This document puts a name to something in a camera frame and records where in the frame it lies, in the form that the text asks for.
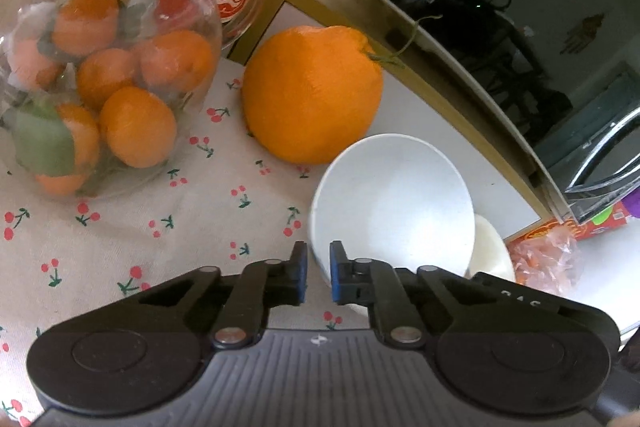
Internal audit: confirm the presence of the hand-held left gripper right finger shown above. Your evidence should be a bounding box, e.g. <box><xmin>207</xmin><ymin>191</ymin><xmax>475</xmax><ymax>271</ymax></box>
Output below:
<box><xmin>329</xmin><ymin>241</ymin><xmax>502</xmax><ymax>351</ymax></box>

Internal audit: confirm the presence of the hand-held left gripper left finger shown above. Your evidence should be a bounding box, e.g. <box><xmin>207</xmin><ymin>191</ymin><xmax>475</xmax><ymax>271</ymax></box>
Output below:
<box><xmin>136</xmin><ymin>241</ymin><xmax>309</xmax><ymax>351</ymax></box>

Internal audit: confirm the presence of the cream ceramic bowl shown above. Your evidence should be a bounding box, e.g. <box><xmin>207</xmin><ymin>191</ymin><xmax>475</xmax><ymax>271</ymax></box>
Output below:
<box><xmin>467</xmin><ymin>214</ymin><xmax>517</xmax><ymax>284</ymax></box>

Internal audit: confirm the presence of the white ceramic bowl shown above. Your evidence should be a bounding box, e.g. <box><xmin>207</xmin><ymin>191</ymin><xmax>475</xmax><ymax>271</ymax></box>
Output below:
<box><xmin>308</xmin><ymin>134</ymin><xmax>476</xmax><ymax>315</ymax></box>

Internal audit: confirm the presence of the plastic bag of oranges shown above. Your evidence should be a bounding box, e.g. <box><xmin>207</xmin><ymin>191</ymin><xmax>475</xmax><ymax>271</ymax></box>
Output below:
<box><xmin>510</xmin><ymin>227</ymin><xmax>583</xmax><ymax>295</ymax></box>

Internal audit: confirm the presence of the red cardboard box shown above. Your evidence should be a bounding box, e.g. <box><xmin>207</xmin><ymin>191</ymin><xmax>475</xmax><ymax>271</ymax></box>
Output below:
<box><xmin>517</xmin><ymin>202</ymin><xmax>633</xmax><ymax>249</ymax></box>

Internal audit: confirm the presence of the cherry print tablecloth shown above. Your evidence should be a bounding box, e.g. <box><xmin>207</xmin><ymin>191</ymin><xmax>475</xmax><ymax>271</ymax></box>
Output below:
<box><xmin>0</xmin><ymin>57</ymin><xmax>381</xmax><ymax>423</ymax></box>

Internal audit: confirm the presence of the large orange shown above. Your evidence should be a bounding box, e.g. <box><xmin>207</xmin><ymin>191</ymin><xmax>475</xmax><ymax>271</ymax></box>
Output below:
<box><xmin>242</xmin><ymin>16</ymin><xmax>443</xmax><ymax>166</ymax></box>

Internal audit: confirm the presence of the wooden microwave stand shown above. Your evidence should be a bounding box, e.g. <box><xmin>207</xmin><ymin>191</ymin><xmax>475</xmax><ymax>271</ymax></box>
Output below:
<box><xmin>227</xmin><ymin>0</ymin><xmax>576</xmax><ymax>243</ymax></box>

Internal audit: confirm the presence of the bunch of small tangerines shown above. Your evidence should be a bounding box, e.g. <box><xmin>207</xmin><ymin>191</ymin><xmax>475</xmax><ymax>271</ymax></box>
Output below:
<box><xmin>10</xmin><ymin>0</ymin><xmax>216</xmax><ymax>198</ymax></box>

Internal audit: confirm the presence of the black microwave oven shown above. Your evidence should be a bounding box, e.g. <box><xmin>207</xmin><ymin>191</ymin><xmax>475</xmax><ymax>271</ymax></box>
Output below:
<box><xmin>320</xmin><ymin>0</ymin><xmax>640</xmax><ymax>223</ymax></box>

